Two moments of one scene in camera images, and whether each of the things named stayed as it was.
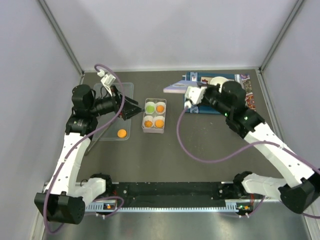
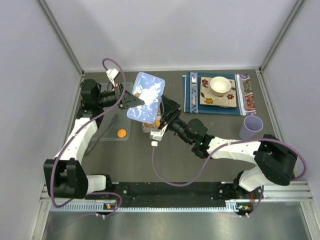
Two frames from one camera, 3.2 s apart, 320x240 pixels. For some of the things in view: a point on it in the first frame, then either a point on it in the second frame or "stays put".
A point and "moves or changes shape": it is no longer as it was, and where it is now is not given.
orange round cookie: x=160 y=108 moves or changes shape
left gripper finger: x=131 y=112 → x=130 y=100
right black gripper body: x=211 y=95 → x=175 y=124
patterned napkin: x=249 y=99 stays put
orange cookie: x=121 y=133 stays put
